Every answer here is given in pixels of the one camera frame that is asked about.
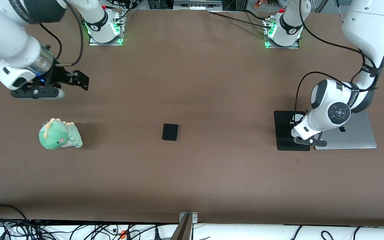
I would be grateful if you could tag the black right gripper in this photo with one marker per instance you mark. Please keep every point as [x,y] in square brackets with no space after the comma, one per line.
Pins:
[59,75]

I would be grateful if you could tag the black smartphone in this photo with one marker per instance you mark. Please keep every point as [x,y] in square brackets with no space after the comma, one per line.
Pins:
[170,132]

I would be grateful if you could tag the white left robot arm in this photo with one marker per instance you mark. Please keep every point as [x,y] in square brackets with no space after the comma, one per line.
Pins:
[328,113]

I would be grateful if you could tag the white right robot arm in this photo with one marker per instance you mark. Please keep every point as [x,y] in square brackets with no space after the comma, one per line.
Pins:
[8,43]

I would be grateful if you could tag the black mouse pad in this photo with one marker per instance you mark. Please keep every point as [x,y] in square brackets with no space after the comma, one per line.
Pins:
[283,133]

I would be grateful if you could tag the green dinosaur plush toy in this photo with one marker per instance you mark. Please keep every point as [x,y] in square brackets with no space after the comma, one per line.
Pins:
[57,135]

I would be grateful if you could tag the silver closed laptop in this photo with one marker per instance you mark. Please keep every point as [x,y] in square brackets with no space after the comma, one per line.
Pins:
[358,136]

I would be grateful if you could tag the silver metal box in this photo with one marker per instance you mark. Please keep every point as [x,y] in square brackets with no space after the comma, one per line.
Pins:
[197,4]

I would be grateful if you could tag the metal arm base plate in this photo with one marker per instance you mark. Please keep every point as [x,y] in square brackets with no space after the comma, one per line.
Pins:
[292,46]
[112,43]

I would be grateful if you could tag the aluminium table edge bracket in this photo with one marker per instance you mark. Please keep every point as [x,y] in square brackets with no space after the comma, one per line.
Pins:
[185,230]

